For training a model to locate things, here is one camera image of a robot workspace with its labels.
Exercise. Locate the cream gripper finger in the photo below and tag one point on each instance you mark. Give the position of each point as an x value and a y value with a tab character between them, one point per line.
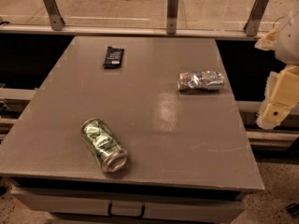
267	42
281	96

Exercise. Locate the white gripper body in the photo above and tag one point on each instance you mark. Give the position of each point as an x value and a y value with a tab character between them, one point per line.
288	42

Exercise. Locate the crushed silver redbull can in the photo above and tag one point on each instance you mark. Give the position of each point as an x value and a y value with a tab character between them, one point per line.
201	80

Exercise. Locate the crushed green can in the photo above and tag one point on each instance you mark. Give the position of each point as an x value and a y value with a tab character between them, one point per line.
109	153

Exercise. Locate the dark blue snack packet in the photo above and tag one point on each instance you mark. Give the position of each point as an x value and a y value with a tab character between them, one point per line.
113	58

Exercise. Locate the grey drawer front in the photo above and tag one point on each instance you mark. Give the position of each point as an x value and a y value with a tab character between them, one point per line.
91	207

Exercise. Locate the right metal rail bracket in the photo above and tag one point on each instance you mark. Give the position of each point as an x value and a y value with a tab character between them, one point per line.
251	27

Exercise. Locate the black drawer handle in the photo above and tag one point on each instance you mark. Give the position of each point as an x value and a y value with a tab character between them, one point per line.
132	210

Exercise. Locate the left metal rail bracket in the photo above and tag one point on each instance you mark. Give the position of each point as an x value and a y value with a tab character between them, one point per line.
56	20

